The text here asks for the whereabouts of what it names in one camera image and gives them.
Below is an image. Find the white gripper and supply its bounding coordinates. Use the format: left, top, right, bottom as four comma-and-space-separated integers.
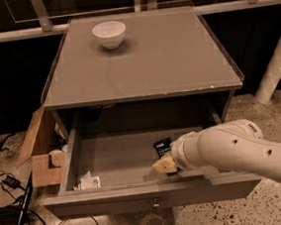
152, 131, 205, 173

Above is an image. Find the white crumpled paper packet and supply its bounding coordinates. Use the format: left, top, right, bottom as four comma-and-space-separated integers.
73, 171, 101, 190

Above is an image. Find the brown cardboard box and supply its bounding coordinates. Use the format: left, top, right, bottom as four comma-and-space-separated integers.
17, 106, 66, 187

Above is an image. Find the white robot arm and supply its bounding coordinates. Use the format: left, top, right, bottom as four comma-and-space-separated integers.
152, 119, 281, 183

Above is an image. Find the black power adapter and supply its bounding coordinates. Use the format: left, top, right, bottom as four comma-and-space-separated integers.
2, 175, 21, 188

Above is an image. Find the white ceramic bowl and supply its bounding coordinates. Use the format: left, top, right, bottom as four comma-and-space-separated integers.
92, 21, 127, 50

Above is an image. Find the round metal drawer knob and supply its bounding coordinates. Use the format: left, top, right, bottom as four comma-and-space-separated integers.
151, 198, 161, 209

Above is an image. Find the black stand leg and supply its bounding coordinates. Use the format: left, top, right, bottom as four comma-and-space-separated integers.
10, 174, 33, 225

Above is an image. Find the grey nightstand cabinet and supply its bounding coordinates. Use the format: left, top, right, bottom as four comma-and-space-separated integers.
33, 1, 249, 142

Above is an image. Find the grey open drawer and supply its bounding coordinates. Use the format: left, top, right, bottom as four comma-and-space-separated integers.
44, 122, 260, 219

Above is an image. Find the dark blue snack bar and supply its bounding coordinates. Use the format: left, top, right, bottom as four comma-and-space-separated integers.
152, 138, 172, 158

